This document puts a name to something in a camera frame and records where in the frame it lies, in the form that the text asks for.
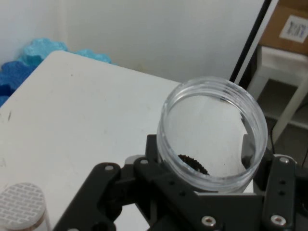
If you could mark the white slanted bar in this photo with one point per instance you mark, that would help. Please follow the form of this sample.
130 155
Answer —
290 115

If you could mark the white side table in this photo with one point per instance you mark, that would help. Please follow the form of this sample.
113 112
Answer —
281 65

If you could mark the brown cardboard box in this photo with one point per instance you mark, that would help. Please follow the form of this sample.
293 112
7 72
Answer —
272 29

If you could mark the clear jar with black seeds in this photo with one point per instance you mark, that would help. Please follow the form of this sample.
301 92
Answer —
195 164

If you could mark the light blue foam piece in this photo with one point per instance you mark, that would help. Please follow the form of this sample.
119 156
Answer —
41 50

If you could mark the brown spice jar patterned lid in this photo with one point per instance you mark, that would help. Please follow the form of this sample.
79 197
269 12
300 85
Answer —
21 204

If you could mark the black tripod stand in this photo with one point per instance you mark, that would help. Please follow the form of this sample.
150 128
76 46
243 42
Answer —
251 41

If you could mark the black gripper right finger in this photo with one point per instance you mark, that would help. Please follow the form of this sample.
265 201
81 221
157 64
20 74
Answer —
281 183

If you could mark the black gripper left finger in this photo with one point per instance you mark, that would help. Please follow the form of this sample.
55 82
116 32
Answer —
96 192

